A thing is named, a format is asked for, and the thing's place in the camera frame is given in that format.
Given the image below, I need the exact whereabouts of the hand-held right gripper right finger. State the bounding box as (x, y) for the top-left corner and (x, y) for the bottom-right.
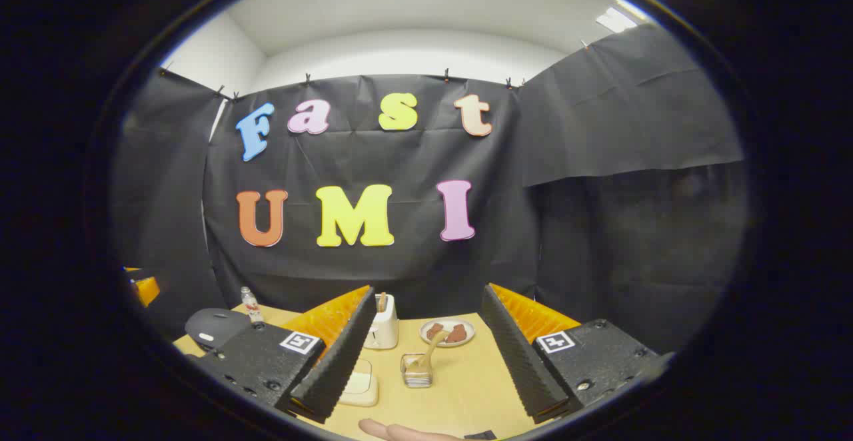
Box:
(481, 283), (674, 424)

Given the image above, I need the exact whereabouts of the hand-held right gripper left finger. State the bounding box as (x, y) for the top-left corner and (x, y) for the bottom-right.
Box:
(193, 285), (378, 424)

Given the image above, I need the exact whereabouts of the clear plastic rice container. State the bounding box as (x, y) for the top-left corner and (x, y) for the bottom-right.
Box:
(337, 360), (379, 407)

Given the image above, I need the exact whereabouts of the black and silver rice cooker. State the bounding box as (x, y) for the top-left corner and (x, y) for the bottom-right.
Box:
(185, 308), (253, 355)

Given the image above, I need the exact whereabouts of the wooden spoon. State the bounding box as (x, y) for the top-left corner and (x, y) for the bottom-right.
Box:
(410, 330), (450, 370)

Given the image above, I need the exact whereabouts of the white toaster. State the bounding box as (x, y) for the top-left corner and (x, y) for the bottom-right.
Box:
(363, 293), (399, 350)

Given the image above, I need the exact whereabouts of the white plate with brown food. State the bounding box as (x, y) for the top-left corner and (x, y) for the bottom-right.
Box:
(420, 318), (476, 348)

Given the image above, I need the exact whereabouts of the small clear bottle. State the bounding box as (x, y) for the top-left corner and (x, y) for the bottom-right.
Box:
(241, 286), (264, 324)

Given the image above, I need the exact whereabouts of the black backdrop cloth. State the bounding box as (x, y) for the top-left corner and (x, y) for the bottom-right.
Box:
(110, 25), (750, 355)

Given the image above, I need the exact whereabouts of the small ceiling light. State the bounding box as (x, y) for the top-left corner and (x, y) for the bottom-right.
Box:
(595, 7), (640, 34)

